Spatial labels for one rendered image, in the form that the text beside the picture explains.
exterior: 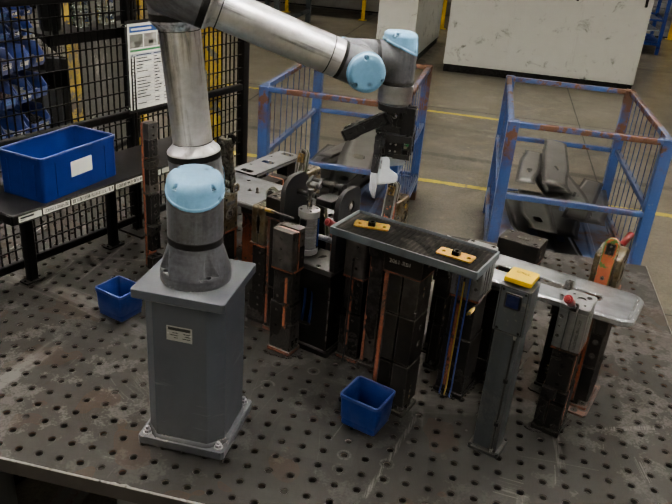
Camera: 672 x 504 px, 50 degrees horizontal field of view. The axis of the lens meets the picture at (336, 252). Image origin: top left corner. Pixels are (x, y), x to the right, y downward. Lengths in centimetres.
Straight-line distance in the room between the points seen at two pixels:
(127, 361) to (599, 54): 853
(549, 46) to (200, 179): 857
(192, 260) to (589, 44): 868
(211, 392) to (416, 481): 50
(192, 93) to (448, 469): 100
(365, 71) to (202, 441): 89
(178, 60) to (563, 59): 857
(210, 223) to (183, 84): 29
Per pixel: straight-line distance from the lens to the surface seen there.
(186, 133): 156
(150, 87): 266
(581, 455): 188
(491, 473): 176
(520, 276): 158
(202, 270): 150
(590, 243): 449
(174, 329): 155
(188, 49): 153
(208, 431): 168
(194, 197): 145
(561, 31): 982
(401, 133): 162
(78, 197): 223
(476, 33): 980
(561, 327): 176
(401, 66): 157
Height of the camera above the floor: 183
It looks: 25 degrees down
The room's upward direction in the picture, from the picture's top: 5 degrees clockwise
